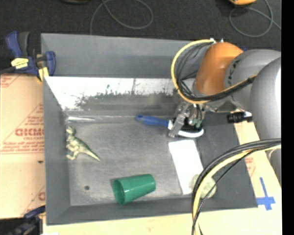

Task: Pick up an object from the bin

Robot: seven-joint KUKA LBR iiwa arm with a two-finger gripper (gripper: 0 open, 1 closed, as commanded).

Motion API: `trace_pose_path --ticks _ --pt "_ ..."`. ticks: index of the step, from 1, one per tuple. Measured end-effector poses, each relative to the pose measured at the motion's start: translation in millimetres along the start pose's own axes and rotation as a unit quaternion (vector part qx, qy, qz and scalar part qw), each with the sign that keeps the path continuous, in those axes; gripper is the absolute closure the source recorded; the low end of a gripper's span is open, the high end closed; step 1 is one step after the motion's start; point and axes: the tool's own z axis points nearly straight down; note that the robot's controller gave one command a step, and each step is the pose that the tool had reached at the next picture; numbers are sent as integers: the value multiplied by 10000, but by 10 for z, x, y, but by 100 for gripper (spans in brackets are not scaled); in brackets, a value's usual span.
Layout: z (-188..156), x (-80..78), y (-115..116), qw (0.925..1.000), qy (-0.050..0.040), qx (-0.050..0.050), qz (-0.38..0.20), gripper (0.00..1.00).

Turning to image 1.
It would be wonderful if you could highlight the pale grey metal gripper finger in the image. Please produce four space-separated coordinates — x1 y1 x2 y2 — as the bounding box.
167 115 186 139

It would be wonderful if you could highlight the blue and white brush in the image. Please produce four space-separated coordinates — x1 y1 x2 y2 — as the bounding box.
134 115 205 139

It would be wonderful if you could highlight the white flat card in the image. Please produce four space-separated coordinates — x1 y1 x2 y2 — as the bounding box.
168 140 204 195

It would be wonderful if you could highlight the grey metal bin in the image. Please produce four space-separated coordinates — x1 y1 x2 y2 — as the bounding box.
40 32 258 225

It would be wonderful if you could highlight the pale green round thing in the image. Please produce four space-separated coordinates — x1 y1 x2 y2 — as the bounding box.
191 174 218 199

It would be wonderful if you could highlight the green plastic cup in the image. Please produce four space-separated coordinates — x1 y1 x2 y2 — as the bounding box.
111 174 157 205

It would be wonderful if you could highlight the green toy dinosaur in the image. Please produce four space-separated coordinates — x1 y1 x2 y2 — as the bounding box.
65 125 101 162

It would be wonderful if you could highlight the brown cardboard board, red print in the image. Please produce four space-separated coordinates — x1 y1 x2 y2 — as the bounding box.
0 73 46 220

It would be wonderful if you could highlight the black cylinder on white bracket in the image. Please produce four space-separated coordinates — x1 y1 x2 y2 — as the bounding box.
226 111 253 124

